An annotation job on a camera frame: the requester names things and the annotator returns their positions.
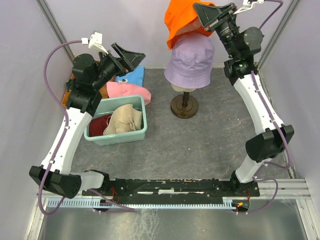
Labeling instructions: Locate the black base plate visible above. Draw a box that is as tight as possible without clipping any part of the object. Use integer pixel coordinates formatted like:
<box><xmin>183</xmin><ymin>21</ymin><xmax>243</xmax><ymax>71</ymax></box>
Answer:
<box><xmin>96</xmin><ymin>178</ymin><xmax>260</xmax><ymax>205</ymax></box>

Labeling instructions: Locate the orange bucket hat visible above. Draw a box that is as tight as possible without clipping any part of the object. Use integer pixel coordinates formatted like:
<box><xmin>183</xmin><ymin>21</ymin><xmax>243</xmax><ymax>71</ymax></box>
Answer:
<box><xmin>164</xmin><ymin>0</ymin><xmax>216</xmax><ymax>50</ymax></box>

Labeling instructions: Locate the beige bucket hat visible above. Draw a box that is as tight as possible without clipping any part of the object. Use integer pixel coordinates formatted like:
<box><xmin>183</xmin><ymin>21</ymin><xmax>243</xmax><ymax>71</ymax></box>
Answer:
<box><xmin>103</xmin><ymin>104</ymin><xmax>143</xmax><ymax>136</ymax></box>

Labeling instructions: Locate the teal plastic basket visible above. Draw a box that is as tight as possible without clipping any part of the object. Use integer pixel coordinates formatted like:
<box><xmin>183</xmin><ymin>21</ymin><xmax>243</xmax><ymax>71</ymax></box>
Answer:
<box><xmin>84</xmin><ymin>95</ymin><xmax>148</xmax><ymax>146</ymax></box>

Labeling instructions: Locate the left aluminium corner post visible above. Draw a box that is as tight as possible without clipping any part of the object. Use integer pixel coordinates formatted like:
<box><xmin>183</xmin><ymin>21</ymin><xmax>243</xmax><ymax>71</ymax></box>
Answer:
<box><xmin>34</xmin><ymin>0</ymin><xmax>76</xmax><ymax>61</ymax></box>

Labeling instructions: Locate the wooden compartment tray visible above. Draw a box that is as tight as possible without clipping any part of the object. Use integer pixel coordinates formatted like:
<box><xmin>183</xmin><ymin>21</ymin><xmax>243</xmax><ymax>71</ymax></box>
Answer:
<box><xmin>61</xmin><ymin>74</ymin><xmax>75</xmax><ymax>108</ymax></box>

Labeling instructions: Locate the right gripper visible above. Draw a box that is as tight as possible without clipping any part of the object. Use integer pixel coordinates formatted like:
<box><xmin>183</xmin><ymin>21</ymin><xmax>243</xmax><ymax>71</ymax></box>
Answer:
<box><xmin>192</xmin><ymin>3</ymin><xmax>239</xmax><ymax>59</ymax></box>

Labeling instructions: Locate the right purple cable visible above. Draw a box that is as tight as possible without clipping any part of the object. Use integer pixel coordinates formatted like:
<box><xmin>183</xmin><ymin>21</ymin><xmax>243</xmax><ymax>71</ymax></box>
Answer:
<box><xmin>234</xmin><ymin>0</ymin><xmax>293</xmax><ymax>215</ymax></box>

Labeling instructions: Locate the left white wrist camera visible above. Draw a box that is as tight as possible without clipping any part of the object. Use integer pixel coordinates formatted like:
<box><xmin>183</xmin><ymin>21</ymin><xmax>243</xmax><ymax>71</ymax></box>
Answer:
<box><xmin>81</xmin><ymin>31</ymin><xmax>109</xmax><ymax>55</ymax></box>

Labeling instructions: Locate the pink bucket hat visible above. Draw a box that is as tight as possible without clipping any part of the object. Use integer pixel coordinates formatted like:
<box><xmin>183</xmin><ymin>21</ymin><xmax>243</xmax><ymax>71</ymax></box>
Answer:
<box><xmin>106</xmin><ymin>81</ymin><xmax>152</xmax><ymax>105</ymax></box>

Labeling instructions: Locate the yellow blue rolled tie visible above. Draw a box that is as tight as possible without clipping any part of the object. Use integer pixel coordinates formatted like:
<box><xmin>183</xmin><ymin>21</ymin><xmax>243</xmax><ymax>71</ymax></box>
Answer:
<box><xmin>65</xmin><ymin>78</ymin><xmax>76</xmax><ymax>92</ymax></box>

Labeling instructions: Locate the light blue cable duct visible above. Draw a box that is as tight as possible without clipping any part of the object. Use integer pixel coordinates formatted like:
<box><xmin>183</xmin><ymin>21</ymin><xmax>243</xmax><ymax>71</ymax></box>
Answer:
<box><xmin>60</xmin><ymin>198</ymin><xmax>236</xmax><ymax>210</ymax></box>

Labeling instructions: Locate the cream mannequin head stand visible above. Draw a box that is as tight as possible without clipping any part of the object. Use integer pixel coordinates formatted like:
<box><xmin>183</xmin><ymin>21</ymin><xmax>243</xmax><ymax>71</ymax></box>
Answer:
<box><xmin>170</xmin><ymin>83</ymin><xmax>199</xmax><ymax>119</ymax></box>

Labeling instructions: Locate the purple bucket hat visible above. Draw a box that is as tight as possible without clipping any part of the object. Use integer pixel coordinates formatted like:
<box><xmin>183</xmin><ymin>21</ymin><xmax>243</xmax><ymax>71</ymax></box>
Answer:
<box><xmin>164</xmin><ymin>33</ymin><xmax>215</xmax><ymax>89</ymax></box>

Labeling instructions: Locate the aluminium front rail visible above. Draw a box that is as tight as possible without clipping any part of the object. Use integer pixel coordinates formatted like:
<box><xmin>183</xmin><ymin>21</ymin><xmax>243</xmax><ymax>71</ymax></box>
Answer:
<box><xmin>36</xmin><ymin>177</ymin><xmax>311</xmax><ymax>200</ymax></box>

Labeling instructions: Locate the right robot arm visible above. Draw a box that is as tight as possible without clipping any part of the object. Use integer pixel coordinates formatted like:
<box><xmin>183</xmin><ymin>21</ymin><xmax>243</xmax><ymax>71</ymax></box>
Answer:
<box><xmin>193</xmin><ymin>0</ymin><xmax>294</xmax><ymax>196</ymax></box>

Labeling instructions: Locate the blue printed cloth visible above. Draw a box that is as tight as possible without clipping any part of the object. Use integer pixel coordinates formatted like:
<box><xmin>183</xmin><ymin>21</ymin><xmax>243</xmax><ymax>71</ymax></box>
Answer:
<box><xmin>115</xmin><ymin>66</ymin><xmax>145</xmax><ymax>87</ymax></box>

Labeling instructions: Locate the aluminium corner post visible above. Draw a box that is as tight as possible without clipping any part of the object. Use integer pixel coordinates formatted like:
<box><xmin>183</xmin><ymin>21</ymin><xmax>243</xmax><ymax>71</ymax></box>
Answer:
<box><xmin>254</xmin><ymin>0</ymin><xmax>301</xmax><ymax>71</ymax></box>
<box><xmin>34</xmin><ymin>0</ymin><xmax>76</xmax><ymax>61</ymax></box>

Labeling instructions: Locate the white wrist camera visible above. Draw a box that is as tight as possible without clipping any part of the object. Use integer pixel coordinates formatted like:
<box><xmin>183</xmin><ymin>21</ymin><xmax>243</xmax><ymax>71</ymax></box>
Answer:
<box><xmin>81</xmin><ymin>31</ymin><xmax>109</xmax><ymax>55</ymax></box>
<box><xmin>234</xmin><ymin>0</ymin><xmax>264</xmax><ymax>15</ymax></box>

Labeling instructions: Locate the dark red hat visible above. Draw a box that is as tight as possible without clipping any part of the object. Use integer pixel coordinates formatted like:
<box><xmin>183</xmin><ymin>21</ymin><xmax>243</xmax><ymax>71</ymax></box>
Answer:
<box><xmin>89</xmin><ymin>114</ymin><xmax>112</xmax><ymax>137</ymax></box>

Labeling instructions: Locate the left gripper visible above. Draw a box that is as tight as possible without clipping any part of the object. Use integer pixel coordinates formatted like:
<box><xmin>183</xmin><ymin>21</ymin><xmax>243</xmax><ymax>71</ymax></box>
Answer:
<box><xmin>91</xmin><ymin>42</ymin><xmax>146</xmax><ymax>90</ymax></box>

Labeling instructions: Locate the right aluminium corner post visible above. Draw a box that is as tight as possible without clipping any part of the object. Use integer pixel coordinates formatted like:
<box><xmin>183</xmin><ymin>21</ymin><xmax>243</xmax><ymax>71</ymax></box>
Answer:
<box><xmin>254</xmin><ymin>0</ymin><xmax>301</xmax><ymax>71</ymax></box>

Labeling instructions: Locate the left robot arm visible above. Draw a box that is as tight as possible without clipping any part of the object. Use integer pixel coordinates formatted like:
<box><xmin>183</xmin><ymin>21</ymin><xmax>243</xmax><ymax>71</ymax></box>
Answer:
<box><xmin>29</xmin><ymin>43</ymin><xmax>146</xmax><ymax>199</ymax></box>

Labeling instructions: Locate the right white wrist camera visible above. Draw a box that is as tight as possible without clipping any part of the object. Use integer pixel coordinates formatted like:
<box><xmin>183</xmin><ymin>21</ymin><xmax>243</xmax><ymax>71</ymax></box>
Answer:
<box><xmin>234</xmin><ymin>0</ymin><xmax>264</xmax><ymax>15</ymax></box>

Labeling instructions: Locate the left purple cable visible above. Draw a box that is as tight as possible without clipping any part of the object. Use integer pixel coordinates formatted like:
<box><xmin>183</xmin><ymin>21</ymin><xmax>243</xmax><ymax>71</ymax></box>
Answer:
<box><xmin>37</xmin><ymin>40</ymin><xmax>136</xmax><ymax>215</ymax></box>

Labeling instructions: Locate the purple cable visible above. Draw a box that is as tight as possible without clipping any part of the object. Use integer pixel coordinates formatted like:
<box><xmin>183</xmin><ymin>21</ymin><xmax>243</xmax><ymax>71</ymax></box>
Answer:
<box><xmin>37</xmin><ymin>40</ymin><xmax>136</xmax><ymax>215</ymax></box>
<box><xmin>234</xmin><ymin>0</ymin><xmax>293</xmax><ymax>215</ymax></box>

